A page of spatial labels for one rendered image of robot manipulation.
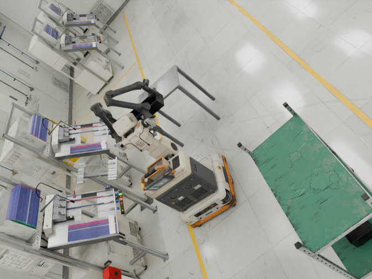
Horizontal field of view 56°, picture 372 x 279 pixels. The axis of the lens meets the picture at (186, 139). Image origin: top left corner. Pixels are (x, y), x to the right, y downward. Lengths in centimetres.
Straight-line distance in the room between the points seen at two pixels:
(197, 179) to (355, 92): 172
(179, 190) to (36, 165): 223
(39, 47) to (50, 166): 358
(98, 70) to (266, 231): 579
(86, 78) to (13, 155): 373
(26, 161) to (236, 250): 293
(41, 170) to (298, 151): 362
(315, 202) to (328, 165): 24
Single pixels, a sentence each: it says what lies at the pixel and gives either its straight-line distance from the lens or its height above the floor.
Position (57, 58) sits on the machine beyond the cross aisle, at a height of 119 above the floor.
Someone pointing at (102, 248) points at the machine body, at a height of 62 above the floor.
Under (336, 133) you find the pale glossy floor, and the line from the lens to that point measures 359.
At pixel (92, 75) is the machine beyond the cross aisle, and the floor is 41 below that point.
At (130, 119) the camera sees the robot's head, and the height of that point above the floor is 132.
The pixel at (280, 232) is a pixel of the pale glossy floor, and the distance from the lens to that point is 343.
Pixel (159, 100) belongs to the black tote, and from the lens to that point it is 372.
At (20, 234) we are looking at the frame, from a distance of 397.
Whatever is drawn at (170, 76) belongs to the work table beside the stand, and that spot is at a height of 80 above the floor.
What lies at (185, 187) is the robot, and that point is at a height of 57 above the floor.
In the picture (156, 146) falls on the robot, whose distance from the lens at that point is 362.
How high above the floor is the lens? 281
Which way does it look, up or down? 35 degrees down
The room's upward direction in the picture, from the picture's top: 56 degrees counter-clockwise
